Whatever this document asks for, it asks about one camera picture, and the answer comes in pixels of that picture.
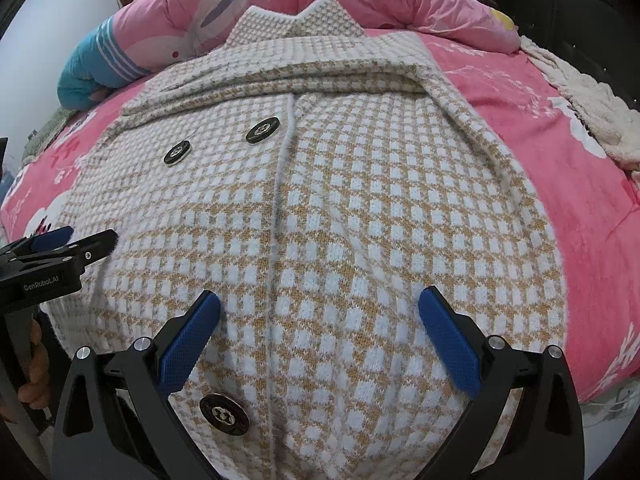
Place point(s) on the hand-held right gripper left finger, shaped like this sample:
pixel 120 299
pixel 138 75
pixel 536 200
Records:
pixel 190 340

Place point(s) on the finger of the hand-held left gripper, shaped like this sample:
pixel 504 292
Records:
pixel 50 237
pixel 90 247

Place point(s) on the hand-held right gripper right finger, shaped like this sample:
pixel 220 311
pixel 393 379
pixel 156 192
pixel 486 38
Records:
pixel 450 340

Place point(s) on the beige checked knit coat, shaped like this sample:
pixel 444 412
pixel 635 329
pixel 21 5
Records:
pixel 350 210

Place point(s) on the person's left hand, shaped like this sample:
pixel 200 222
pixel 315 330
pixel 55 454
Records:
pixel 37 355

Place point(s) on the grey-green cloth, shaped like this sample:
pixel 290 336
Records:
pixel 45 135

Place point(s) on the pink floral bed blanket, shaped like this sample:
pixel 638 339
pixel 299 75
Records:
pixel 575 210

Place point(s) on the pink printed quilt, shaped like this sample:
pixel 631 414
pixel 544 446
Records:
pixel 200 10

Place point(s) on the cream fluffy garment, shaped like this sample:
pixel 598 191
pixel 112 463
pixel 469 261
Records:
pixel 600 110

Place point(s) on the black tufted headboard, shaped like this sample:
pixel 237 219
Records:
pixel 550 5

